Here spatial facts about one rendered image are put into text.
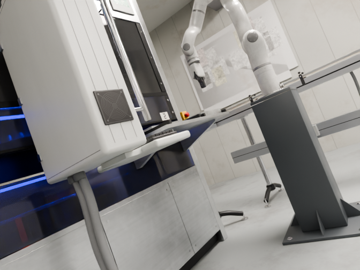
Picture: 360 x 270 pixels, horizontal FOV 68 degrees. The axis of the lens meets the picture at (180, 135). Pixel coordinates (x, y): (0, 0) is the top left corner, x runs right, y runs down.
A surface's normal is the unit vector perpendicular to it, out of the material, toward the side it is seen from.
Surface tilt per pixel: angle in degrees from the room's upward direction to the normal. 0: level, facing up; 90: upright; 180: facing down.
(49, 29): 90
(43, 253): 90
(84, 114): 90
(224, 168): 90
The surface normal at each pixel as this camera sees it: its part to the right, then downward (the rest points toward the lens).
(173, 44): -0.52, 0.14
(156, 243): 0.74, -0.33
